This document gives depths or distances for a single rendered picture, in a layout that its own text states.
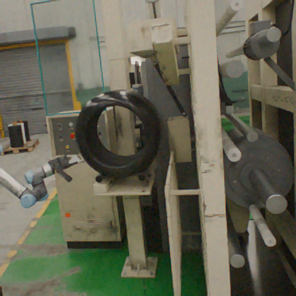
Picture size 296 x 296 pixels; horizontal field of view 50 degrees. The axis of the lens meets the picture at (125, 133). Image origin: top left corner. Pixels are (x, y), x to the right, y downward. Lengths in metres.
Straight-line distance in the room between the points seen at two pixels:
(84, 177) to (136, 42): 1.54
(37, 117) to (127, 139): 9.30
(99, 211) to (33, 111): 8.87
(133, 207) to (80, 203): 0.65
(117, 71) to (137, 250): 1.38
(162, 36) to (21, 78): 10.23
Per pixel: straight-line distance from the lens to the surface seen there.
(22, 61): 11.58
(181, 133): 2.20
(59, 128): 2.87
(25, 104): 11.59
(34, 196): 1.84
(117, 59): 2.29
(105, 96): 1.94
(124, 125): 2.30
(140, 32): 1.65
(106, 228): 2.98
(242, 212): 2.68
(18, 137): 8.41
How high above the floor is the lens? 1.50
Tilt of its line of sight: 9 degrees down
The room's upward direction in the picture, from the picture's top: 6 degrees counter-clockwise
